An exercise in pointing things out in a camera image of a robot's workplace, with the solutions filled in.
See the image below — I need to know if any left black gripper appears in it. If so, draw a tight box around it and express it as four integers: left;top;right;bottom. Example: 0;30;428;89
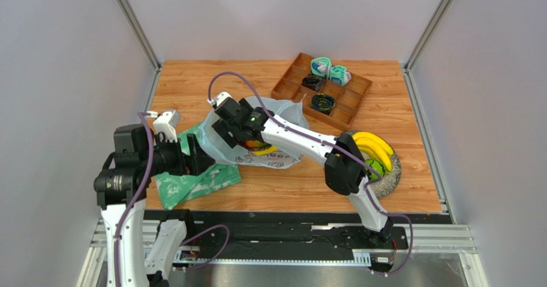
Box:
140;132;214;175

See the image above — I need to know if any red green fake mango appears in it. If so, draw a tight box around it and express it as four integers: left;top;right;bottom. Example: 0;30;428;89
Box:
243;140;271;150

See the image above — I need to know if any translucent printed plastic bag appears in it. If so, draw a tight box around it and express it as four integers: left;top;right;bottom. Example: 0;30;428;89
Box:
197;98;309;169

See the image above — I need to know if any yellow fake banana bunch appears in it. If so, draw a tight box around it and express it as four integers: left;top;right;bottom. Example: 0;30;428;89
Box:
352;131;394;173

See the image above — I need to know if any green fake watermelon ball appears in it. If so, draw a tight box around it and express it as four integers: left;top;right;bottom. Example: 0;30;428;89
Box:
365;159;386;180

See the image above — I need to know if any single yellow fake banana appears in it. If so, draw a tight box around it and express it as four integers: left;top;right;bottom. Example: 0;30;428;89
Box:
252;145;278;156

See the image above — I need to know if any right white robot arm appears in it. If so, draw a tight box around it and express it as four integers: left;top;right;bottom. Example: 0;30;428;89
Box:
208;92;394;243

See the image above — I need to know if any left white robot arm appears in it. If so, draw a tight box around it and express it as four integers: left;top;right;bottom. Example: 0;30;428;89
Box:
94;124;215;286

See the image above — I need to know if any green white folded cloth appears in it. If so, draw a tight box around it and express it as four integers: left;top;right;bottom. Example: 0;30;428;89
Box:
154;124;243;211

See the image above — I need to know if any black item in tray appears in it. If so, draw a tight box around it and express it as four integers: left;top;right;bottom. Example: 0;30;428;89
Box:
301;74;327;92

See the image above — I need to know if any teal white rolled sock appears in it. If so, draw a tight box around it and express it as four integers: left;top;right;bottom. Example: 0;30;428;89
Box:
328;65;352;86
310;57;332;78

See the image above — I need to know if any brown wooden compartment tray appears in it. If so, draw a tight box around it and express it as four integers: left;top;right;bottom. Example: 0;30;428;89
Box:
270;53;372;131

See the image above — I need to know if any speckled round plate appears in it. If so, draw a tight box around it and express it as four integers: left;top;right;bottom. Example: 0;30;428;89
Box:
347;130;402;198

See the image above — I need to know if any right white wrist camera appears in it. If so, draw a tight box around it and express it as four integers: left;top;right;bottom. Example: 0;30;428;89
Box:
207;91;232;109

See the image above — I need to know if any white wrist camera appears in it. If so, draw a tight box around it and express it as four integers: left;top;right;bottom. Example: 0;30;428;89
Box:
153;110;181;143
207;91;232;109

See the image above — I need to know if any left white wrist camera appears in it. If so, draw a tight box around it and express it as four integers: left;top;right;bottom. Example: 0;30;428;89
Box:
153;110;181;143

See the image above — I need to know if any aluminium frame rail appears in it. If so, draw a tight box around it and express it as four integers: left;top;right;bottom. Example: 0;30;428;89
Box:
76;218;488;287

